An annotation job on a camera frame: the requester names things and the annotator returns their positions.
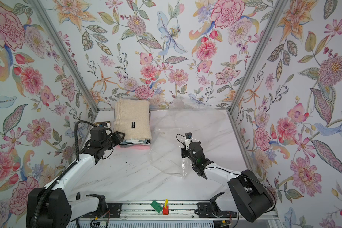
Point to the red yellow clip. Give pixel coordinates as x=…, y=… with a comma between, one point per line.
x=165, y=210

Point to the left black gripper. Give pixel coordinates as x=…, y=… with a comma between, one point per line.
x=117, y=137

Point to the green tag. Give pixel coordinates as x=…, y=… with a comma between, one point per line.
x=156, y=206

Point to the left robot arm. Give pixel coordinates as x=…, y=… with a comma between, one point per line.
x=58, y=191

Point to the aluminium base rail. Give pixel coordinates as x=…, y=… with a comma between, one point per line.
x=131, y=211

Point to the cream blanket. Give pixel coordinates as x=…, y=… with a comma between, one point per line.
x=132, y=117

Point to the clear plastic vacuum bag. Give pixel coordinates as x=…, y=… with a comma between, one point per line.
x=185, y=122

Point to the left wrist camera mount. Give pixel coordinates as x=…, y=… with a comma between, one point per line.
x=103, y=124

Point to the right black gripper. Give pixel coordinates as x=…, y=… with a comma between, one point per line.
x=186, y=152

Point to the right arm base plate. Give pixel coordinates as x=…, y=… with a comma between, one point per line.
x=209, y=210

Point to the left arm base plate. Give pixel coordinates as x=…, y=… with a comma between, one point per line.
x=112, y=210

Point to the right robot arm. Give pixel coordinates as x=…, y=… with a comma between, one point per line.
x=248, y=196

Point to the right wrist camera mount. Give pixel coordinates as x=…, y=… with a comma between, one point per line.
x=188, y=139

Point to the pink blanket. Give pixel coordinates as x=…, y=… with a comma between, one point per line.
x=135, y=146

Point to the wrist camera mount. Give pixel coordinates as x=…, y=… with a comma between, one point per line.
x=103, y=124
x=188, y=139

